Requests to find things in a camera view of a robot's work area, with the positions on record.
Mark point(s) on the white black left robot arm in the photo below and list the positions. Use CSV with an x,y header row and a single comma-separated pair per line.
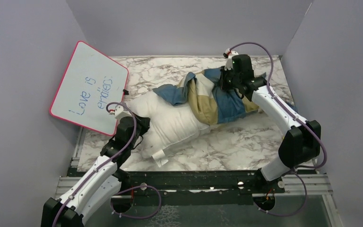
x,y
103,180

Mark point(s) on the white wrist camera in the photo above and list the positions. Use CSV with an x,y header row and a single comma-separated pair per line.
x,y
228,55
120,112

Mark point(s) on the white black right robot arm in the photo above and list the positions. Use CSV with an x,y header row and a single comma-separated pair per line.
x,y
301,137

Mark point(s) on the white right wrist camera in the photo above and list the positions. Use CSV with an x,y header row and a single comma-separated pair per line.
x,y
228,55

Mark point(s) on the white pillow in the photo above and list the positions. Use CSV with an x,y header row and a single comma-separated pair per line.
x,y
171,127

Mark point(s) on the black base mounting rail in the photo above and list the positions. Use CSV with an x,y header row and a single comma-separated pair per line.
x,y
188,188

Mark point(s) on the blue beige checked pillowcase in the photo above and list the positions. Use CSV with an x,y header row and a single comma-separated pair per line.
x,y
211,105

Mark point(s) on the blue white pillow tag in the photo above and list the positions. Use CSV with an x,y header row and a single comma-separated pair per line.
x,y
160,158

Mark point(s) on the aluminium frame rail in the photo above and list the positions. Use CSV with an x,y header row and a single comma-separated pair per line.
x,y
299,183

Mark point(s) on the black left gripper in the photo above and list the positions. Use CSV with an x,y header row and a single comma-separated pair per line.
x,y
144,122

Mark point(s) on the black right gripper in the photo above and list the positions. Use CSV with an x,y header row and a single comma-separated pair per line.
x,y
223,73

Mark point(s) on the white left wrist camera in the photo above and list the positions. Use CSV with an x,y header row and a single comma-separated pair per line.
x,y
120,112

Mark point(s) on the pink framed whiteboard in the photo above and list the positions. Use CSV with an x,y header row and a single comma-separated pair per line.
x,y
91,80

